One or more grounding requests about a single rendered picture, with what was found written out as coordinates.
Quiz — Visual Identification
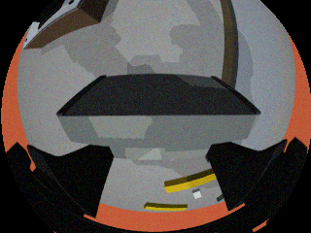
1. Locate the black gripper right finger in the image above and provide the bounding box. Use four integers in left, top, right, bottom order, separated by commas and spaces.
206, 139, 287, 211

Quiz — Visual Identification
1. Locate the yellow flat bar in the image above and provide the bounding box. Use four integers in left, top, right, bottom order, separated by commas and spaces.
144, 202, 188, 211
164, 168, 217, 193

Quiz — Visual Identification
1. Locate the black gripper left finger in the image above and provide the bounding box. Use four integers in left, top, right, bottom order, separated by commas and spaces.
26, 145, 114, 218

